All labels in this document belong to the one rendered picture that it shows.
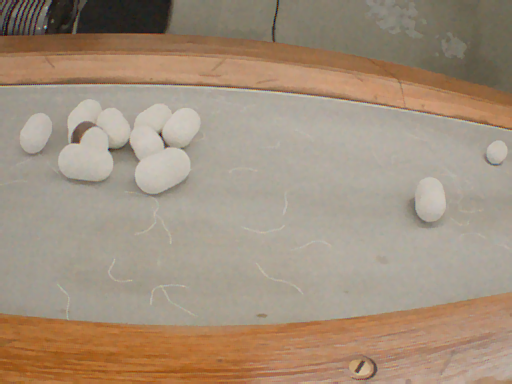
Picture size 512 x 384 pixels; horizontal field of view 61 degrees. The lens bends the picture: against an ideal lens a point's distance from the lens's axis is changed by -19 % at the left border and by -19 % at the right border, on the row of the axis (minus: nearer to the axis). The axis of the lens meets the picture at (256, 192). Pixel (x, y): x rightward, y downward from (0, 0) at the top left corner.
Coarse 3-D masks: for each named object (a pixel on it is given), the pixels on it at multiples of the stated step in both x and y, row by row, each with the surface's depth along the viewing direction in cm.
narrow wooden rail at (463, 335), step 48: (0, 336) 13; (48, 336) 13; (96, 336) 14; (144, 336) 14; (192, 336) 15; (240, 336) 15; (288, 336) 15; (336, 336) 16; (384, 336) 16; (432, 336) 16; (480, 336) 16
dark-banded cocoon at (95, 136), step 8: (80, 120) 29; (72, 128) 28; (96, 128) 28; (88, 136) 28; (96, 136) 28; (104, 136) 28; (80, 144) 28; (88, 144) 28; (96, 144) 28; (104, 144) 28
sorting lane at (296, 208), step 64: (0, 128) 31; (64, 128) 32; (256, 128) 37; (320, 128) 39; (384, 128) 42; (448, 128) 47; (0, 192) 24; (64, 192) 25; (128, 192) 26; (192, 192) 27; (256, 192) 29; (320, 192) 30; (384, 192) 31; (448, 192) 33; (0, 256) 19; (64, 256) 21; (128, 256) 22; (192, 256) 23; (256, 256) 23; (320, 256) 24; (384, 256) 25; (448, 256) 26; (128, 320) 18; (192, 320) 19; (256, 320) 20
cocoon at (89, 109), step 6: (84, 102) 31; (90, 102) 31; (96, 102) 32; (78, 108) 30; (84, 108) 30; (90, 108) 31; (96, 108) 31; (72, 114) 30; (78, 114) 30; (84, 114) 30; (90, 114) 30; (96, 114) 31; (72, 120) 30; (78, 120) 30; (90, 120) 30
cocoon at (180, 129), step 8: (176, 112) 32; (184, 112) 32; (192, 112) 32; (168, 120) 31; (176, 120) 31; (184, 120) 31; (192, 120) 32; (168, 128) 31; (176, 128) 30; (184, 128) 31; (192, 128) 31; (168, 136) 31; (176, 136) 31; (184, 136) 31; (192, 136) 31; (168, 144) 31; (176, 144) 31; (184, 144) 31
